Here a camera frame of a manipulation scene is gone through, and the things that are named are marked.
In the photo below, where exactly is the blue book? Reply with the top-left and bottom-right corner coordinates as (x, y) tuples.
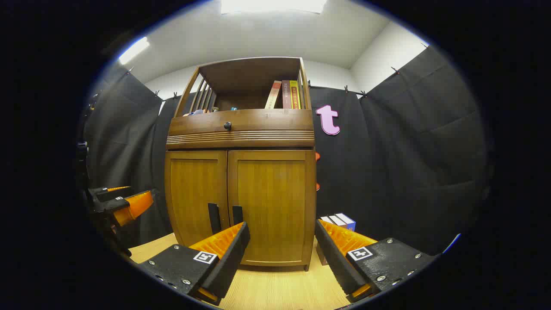
(336, 213), (356, 232)

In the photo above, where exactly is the wooden double-door shoe cabinet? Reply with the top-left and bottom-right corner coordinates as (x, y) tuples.
(164, 57), (318, 272)

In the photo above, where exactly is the beige book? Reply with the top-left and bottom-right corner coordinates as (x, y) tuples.
(265, 81), (282, 109)

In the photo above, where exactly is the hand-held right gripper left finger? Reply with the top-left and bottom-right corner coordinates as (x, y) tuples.
(137, 222), (251, 306)

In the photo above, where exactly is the wooden cabinet door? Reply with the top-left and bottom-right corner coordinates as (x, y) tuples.
(165, 151), (229, 247)
(227, 150), (317, 267)

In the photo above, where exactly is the black backdrop cloth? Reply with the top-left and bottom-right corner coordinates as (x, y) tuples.
(80, 43), (489, 259)

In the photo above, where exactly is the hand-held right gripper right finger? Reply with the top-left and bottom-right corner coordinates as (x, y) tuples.
(315, 219), (440, 303)

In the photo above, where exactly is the long ceiling light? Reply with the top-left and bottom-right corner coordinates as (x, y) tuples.
(118, 37), (150, 65)

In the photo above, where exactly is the wooden drawer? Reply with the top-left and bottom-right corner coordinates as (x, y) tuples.
(167, 109), (315, 149)

